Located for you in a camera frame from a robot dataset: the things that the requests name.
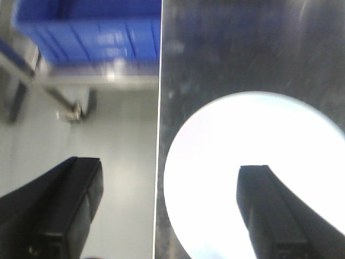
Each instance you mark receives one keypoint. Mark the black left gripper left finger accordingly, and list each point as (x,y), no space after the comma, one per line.
(50,216)

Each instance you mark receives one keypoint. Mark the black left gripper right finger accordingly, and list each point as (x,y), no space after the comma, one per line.
(280,224)

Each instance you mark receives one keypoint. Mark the blue bin on trolley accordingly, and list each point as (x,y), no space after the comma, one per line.
(72,32)

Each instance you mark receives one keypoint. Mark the steel trolley frame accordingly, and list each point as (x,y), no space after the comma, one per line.
(71,89)

